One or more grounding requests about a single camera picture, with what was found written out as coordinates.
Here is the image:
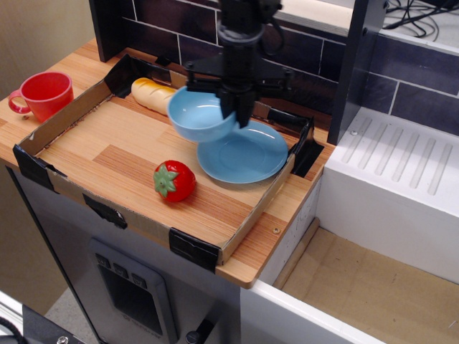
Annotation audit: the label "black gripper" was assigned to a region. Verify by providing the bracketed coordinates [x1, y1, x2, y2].
[185, 24, 293, 128]

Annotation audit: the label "light blue bowl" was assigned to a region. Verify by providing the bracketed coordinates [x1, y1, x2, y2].
[167, 87, 237, 143]

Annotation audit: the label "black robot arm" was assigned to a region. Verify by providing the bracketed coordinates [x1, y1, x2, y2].
[185, 1, 293, 128]

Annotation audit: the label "light blue plate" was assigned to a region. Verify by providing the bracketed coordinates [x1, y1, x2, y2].
[197, 121, 288, 184]

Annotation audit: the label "toy bread loaf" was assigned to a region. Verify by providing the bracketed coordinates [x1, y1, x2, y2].
[131, 77, 176, 115]

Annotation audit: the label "red toy strawberry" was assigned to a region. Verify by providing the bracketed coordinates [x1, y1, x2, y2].
[153, 160, 197, 202]

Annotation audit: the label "red plastic cup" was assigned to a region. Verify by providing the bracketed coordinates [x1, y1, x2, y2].
[8, 71, 74, 123]

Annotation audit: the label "white toy sink unit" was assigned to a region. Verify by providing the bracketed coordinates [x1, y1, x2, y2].
[241, 109, 458, 343]

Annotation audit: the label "grey toy oven front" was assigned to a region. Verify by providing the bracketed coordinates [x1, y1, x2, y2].
[12, 172, 241, 343]

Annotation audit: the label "black device bottom left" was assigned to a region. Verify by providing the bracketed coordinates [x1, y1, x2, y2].
[1, 305, 87, 344]

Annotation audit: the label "cardboard tray frame with tape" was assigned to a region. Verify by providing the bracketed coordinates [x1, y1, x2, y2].
[14, 56, 332, 287]

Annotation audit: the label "dark vertical post right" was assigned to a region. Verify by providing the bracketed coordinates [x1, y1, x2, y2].
[328, 0, 387, 145]

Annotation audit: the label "dark vertical post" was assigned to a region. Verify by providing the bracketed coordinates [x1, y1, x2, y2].
[89, 0, 126, 62]
[328, 0, 387, 145]

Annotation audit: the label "dark vertical post left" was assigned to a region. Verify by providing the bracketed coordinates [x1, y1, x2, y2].
[89, 0, 126, 62]

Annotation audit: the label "black cables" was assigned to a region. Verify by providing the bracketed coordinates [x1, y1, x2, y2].
[382, 0, 459, 39]

